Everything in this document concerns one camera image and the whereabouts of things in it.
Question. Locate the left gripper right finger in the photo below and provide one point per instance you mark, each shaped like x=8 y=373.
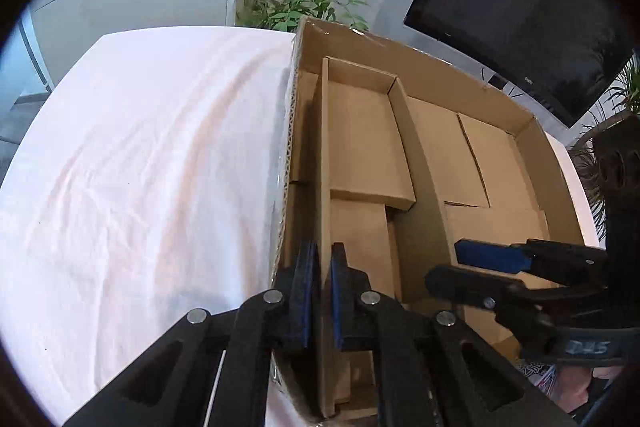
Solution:
x=430 y=371

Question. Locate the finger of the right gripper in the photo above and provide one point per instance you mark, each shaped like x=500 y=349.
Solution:
x=507 y=298
x=551 y=261

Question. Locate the brown cardboard box tray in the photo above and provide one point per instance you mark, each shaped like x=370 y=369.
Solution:
x=397 y=155

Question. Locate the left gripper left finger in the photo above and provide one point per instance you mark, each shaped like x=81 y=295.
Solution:
x=213 y=369

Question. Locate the pink tablecloth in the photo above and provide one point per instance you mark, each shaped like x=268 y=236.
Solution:
x=142 y=189

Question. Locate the black camera box right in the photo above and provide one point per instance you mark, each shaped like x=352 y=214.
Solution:
x=617 y=153

